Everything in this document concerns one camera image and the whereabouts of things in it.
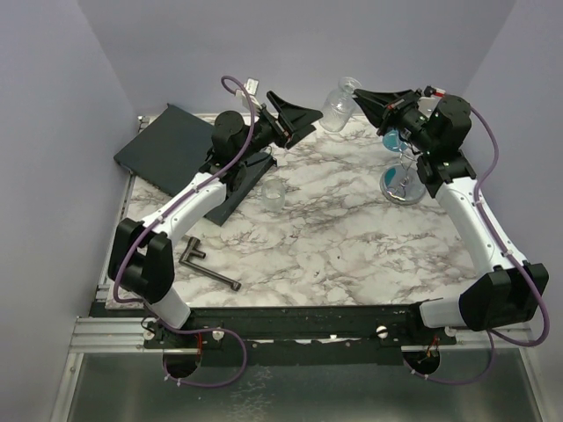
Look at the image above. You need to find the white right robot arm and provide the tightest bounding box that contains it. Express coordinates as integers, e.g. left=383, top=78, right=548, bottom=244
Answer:
left=354, top=86, right=549, bottom=345

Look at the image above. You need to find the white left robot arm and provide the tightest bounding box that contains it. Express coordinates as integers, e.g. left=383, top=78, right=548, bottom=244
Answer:
left=107, top=91, right=323, bottom=347

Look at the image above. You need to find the aluminium extrusion frame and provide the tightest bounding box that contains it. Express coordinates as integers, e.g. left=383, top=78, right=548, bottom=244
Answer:
left=48, top=114, right=199, bottom=422

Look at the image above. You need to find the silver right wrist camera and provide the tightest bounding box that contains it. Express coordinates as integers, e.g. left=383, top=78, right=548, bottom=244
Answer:
left=420, top=85, right=447, bottom=104

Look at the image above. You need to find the chrome wine glass rack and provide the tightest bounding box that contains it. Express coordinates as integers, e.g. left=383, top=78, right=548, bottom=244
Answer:
left=379, top=130, right=427, bottom=206

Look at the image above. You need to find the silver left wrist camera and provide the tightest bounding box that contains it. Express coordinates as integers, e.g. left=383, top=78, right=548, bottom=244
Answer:
left=235, top=77, right=261, bottom=111

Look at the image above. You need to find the clear ribbed wine glass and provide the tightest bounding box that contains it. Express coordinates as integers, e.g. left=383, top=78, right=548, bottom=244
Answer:
left=261, top=179, right=286, bottom=212

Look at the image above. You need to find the dark metal T-handle tool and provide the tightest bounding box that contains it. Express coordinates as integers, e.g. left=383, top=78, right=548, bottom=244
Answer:
left=179, top=236, right=242, bottom=292

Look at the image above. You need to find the blue wine glass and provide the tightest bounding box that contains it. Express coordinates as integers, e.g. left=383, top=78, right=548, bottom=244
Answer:
left=382, top=129, right=409, bottom=191

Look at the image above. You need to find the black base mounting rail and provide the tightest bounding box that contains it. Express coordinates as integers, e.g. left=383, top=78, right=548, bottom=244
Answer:
left=144, top=305, right=456, bottom=367

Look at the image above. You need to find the dark grey flat box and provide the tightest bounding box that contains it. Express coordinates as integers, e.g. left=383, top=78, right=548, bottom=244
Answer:
left=113, top=105, right=276, bottom=226

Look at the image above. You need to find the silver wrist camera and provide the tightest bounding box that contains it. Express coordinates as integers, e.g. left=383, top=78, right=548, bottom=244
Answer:
left=235, top=77, right=261, bottom=111
left=420, top=85, right=447, bottom=104

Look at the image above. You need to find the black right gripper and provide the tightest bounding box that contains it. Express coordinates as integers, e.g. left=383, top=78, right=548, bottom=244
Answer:
left=353, top=89, right=437, bottom=154

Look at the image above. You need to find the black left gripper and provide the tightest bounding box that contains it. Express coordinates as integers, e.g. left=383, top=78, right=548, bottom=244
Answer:
left=235, top=91, right=320, bottom=164

